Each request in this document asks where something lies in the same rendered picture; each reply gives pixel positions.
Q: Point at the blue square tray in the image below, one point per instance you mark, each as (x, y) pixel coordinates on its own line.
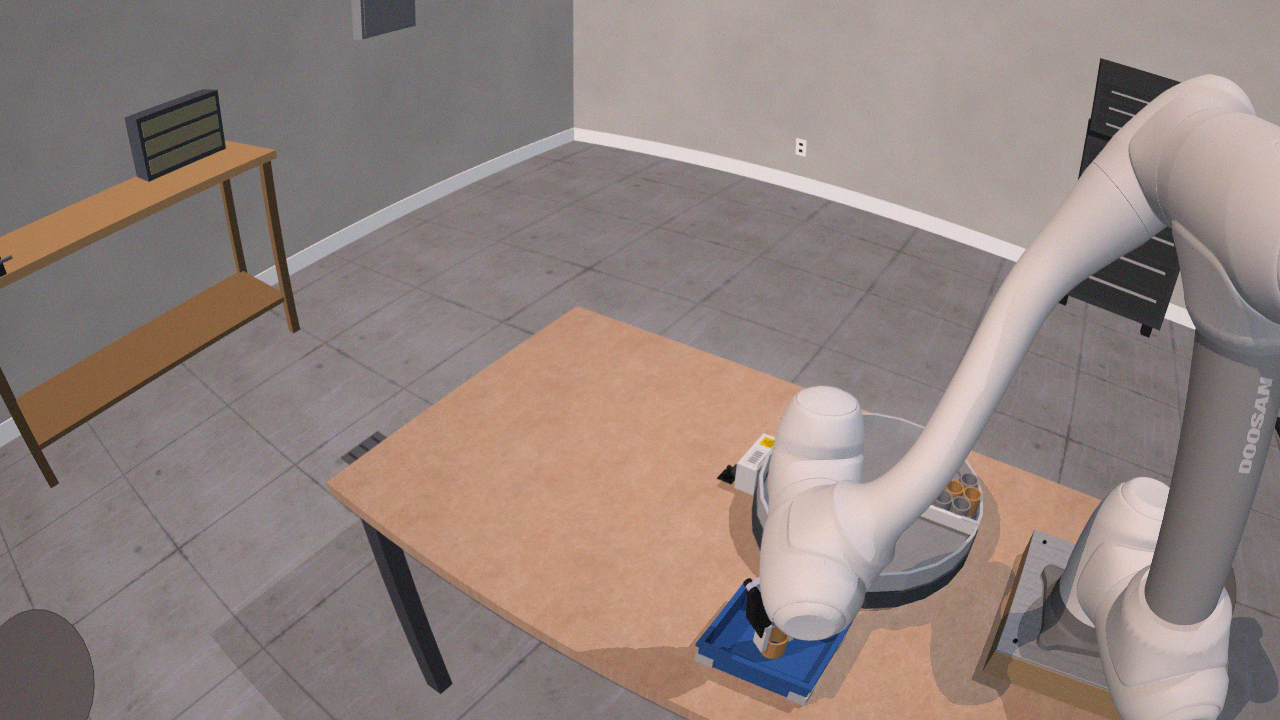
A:
(802, 660)

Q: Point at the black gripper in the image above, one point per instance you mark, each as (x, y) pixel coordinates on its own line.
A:
(756, 615)

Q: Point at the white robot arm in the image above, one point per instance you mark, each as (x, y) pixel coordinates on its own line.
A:
(1188, 161)

